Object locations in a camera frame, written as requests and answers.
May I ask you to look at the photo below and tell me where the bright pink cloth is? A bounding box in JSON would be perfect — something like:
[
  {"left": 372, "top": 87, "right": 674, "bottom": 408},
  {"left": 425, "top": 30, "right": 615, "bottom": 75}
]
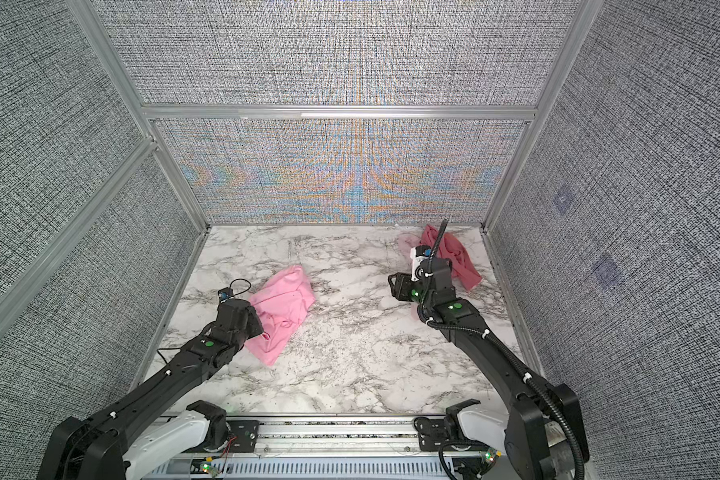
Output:
[{"left": 245, "top": 265, "right": 316, "bottom": 367}]

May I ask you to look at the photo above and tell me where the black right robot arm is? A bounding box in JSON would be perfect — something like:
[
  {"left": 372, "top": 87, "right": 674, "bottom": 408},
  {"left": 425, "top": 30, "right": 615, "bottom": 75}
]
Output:
[{"left": 387, "top": 258, "right": 590, "bottom": 479}]

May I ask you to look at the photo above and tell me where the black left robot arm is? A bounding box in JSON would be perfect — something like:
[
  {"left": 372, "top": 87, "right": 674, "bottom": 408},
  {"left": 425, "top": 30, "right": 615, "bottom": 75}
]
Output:
[{"left": 37, "top": 298, "right": 263, "bottom": 479}]

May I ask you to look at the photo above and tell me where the dark magenta cloth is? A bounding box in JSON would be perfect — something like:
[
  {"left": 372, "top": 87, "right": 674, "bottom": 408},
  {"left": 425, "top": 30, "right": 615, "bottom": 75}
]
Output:
[{"left": 438, "top": 233, "right": 482, "bottom": 292}]

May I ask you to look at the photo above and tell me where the pale pink cloth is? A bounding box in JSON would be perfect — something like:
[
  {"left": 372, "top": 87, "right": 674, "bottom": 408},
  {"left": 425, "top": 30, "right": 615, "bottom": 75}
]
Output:
[{"left": 397, "top": 233, "right": 421, "bottom": 262}]

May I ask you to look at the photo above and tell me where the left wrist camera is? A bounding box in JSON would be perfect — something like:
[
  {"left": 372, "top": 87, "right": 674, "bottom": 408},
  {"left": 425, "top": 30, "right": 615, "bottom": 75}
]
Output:
[{"left": 217, "top": 278, "right": 252, "bottom": 303}]

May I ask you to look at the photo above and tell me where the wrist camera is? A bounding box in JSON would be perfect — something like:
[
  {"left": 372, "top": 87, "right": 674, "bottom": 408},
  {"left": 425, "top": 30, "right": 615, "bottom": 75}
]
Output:
[
  {"left": 410, "top": 244, "right": 432, "bottom": 282},
  {"left": 217, "top": 278, "right": 252, "bottom": 303}
]

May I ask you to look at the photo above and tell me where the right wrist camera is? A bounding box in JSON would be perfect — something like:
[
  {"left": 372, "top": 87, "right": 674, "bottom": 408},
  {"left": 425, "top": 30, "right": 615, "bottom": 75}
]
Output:
[{"left": 410, "top": 244, "right": 432, "bottom": 282}]

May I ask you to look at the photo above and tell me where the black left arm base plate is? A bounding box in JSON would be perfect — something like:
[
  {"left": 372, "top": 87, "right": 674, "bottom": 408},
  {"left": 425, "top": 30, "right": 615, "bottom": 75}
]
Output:
[{"left": 184, "top": 420, "right": 260, "bottom": 455}]

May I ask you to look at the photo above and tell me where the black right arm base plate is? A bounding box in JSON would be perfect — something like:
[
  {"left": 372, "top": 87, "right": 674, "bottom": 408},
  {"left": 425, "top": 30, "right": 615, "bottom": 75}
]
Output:
[{"left": 413, "top": 416, "right": 496, "bottom": 463}]

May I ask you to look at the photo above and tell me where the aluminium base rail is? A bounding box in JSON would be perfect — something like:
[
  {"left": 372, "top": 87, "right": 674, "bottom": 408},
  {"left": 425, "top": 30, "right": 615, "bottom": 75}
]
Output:
[{"left": 80, "top": 415, "right": 517, "bottom": 480}]

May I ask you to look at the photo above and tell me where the black corrugated cable conduit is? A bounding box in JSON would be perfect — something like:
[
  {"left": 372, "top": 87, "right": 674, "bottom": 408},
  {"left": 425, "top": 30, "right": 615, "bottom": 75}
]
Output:
[{"left": 422, "top": 218, "right": 586, "bottom": 480}]

